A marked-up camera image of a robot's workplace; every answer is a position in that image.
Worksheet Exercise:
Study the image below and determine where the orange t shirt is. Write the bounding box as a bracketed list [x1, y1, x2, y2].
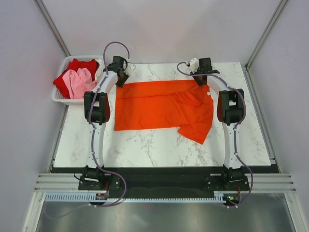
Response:
[114, 80, 214, 144]

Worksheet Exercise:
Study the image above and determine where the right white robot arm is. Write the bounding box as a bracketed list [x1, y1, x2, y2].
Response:
[188, 58, 249, 190]

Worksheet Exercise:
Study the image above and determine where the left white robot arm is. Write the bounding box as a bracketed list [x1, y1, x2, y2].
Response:
[78, 56, 129, 191]

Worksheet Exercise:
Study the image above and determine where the pink t shirt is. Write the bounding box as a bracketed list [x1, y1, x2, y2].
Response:
[62, 68, 97, 99]

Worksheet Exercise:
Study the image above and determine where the red t shirt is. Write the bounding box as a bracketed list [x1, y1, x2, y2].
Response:
[53, 58, 99, 99]

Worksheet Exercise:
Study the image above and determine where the white plastic laundry basket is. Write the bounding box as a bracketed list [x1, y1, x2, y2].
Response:
[52, 55, 104, 105]

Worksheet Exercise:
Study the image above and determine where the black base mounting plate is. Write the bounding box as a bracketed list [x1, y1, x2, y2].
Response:
[77, 166, 249, 203]

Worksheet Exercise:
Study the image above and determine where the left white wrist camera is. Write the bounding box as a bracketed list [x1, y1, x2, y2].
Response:
[125, 63, 136, 75]

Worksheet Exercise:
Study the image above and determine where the white slotted cable duct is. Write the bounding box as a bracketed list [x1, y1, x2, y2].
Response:
[44, 192, 226, 203]

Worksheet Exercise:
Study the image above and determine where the aluminium frame rail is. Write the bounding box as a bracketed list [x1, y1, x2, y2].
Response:
[35, 174, 296, 193]

